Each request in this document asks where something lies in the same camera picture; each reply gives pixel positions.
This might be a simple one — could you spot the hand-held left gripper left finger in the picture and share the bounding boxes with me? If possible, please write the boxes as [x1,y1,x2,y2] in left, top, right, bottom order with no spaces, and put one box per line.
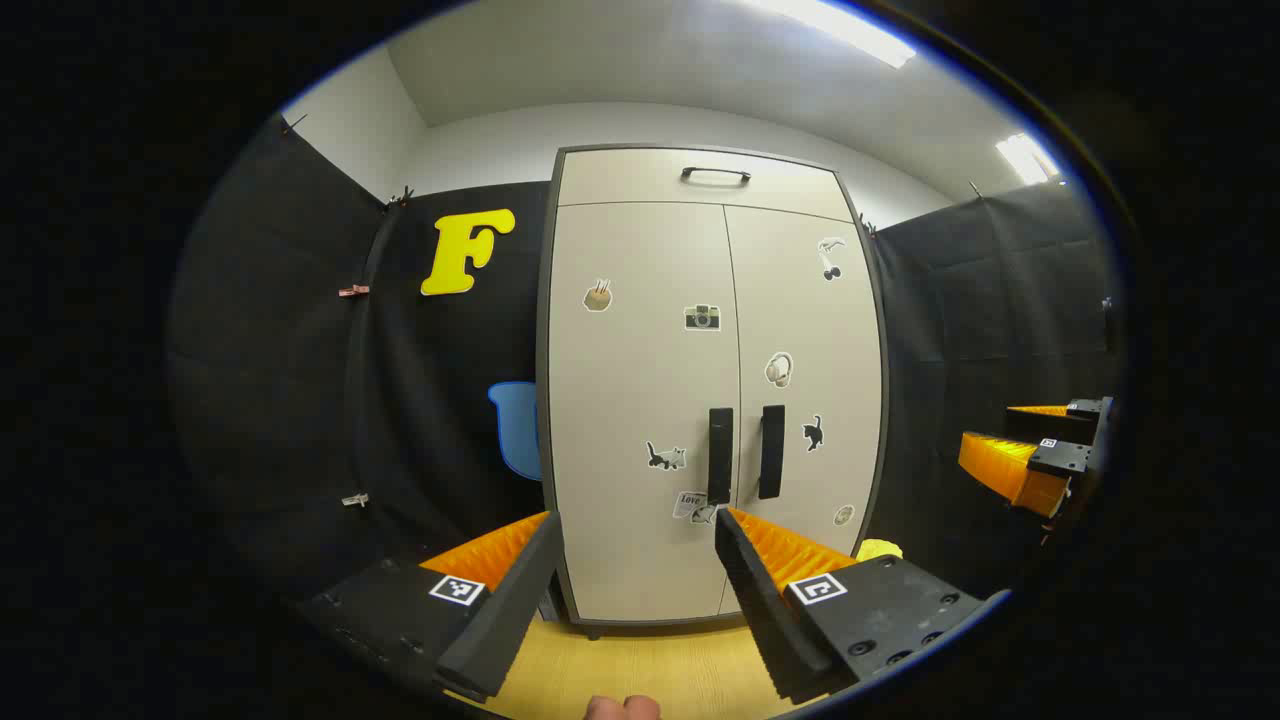
[298,510,566,706]

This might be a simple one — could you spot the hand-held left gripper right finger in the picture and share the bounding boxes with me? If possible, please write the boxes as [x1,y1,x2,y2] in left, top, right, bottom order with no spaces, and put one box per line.
[714,505,1011,706]

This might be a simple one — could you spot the beige double-door shoe cabinet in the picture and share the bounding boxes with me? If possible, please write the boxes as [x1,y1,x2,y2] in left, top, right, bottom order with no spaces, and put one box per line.
[535,143,891,641]

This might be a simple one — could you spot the beige cabinet door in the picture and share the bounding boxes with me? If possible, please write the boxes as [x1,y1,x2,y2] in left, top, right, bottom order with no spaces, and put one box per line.
[548,203,743,623]
[723,205,886,616]

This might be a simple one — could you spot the beige cabinet drawer front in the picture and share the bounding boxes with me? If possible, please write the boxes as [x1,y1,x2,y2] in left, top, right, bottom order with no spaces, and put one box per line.
[555,148,853,223]

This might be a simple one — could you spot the black backdrop cloth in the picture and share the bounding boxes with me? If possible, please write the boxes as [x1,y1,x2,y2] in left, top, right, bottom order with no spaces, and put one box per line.
[165,115,1126,601]

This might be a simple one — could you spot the black door handle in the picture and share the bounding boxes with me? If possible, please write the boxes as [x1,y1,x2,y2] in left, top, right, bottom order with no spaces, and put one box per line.
[758,404,786,500]
[708,407,734,505]

